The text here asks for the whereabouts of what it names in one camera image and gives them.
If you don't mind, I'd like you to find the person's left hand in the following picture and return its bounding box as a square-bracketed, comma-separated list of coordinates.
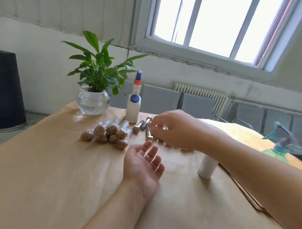
[123, 140, 166, 199]

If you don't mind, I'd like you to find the person's right hand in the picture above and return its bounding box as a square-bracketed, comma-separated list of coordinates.
[149, 109, 214, 152]

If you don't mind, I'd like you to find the pile of steel bolts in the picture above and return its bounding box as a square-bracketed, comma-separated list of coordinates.
[132, 116, 194, 153]

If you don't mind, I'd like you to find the white cling film roll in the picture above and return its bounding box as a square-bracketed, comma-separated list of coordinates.
[197, 153, 219, 180]

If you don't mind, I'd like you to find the steel hex bolt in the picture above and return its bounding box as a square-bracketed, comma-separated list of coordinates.
[81, 128, 95, 142]

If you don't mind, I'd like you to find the stack of brown paper sheets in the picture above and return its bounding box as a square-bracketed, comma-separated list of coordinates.
[218, 163, 267, 213]

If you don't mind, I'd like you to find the green spray bottle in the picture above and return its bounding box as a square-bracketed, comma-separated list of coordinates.
[262, 122, 302, 163]

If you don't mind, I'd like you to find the person's left forearm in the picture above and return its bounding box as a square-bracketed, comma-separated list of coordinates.
[82, 182, 154, 229]

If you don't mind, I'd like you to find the person's right forearm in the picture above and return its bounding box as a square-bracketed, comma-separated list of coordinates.
[205, 127, 302, 229]

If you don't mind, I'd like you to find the grey chair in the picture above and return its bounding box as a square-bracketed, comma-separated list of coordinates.
[182, 93, 215, 120]
[141, 84, 181, 114]
[110, 80, 135, 109]
[262, 109, 302, 137]
[233, 104, 265, 130]

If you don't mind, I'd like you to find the white radiator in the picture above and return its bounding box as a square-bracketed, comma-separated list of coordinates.
[172, 82, 229, 116]

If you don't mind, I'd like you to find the white glue bottle blue cap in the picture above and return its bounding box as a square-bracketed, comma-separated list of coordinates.
[125, 71, 143, 124]

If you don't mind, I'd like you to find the round glass vase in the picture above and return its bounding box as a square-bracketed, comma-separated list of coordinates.
[76, 86, 110, 116]

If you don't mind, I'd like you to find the large brown paper table cover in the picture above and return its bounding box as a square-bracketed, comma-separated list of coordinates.
[0, 100, 302, 229]

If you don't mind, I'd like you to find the green leafy plant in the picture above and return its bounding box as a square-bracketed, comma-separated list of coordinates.
[63, 31, 149, 95]

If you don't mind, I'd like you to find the white framed window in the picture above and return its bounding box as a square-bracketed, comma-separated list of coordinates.
[132, 0, 302, 81]

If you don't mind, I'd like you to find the black trash bin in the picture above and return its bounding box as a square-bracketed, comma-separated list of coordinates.
[0, 50, 27, 132]

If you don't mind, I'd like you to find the white vertical blind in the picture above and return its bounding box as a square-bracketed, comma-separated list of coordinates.
[0, 0, 137, 48]

